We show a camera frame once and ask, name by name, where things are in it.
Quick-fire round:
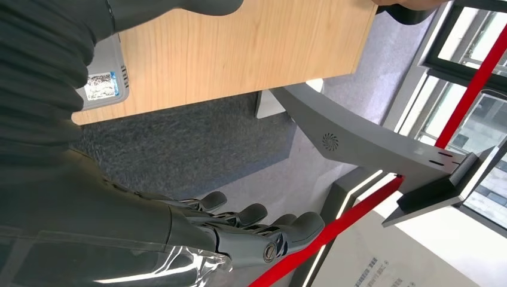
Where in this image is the grey card reader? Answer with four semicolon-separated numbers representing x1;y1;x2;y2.
75;33;130;112

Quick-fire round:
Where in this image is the dark window frame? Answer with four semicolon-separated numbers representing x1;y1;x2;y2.
416;0;507;239

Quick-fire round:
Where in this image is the grey kiosk stand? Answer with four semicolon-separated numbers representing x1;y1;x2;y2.
255;79;507;228

